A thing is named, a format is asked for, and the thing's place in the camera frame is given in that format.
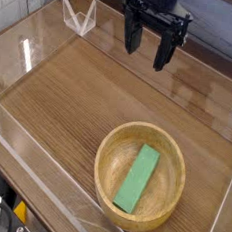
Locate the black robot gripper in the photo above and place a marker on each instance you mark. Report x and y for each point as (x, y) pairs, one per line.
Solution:
(163, 16)

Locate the brown wooden bowl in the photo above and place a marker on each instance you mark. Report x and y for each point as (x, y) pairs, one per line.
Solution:
(114, 158)

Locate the green rectangular block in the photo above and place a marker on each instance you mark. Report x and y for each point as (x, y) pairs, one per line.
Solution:
(139, 174)

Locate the yellow label on equipment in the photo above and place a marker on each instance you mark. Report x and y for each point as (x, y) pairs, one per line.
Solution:
(21, 212)

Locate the clear acrylic corner bracket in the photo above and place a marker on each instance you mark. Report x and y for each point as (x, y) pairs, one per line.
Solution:
(80, 22)

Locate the clear acrylic enclosure wall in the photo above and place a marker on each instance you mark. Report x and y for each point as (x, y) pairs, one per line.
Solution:
(61, 94)

